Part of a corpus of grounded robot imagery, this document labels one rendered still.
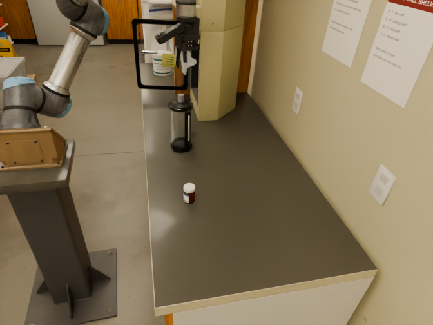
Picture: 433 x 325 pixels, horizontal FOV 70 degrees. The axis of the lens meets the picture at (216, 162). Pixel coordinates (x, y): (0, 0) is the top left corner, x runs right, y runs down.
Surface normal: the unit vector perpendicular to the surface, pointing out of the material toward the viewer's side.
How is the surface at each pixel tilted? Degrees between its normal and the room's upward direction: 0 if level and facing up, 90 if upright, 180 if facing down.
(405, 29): 90
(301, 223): 0
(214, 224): 0
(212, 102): 90
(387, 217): 90
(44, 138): 90
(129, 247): 0
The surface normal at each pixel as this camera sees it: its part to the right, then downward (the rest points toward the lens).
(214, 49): 0.22, 0.58
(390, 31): -0.97, 0.08
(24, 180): 0.06, -0.81
